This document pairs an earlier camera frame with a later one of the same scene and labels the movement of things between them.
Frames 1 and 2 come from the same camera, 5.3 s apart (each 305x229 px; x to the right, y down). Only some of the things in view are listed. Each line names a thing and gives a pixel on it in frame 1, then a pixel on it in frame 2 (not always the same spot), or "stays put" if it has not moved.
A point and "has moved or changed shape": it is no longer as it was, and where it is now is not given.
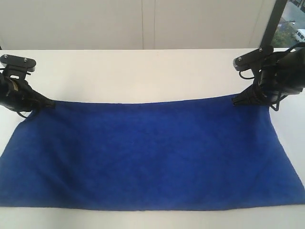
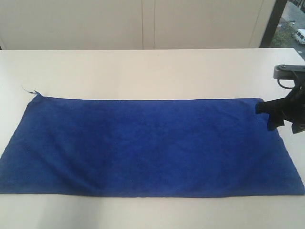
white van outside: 300,35 stays put
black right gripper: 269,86 to 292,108
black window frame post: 277,12 stays put
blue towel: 205,153 has moved or changed shape
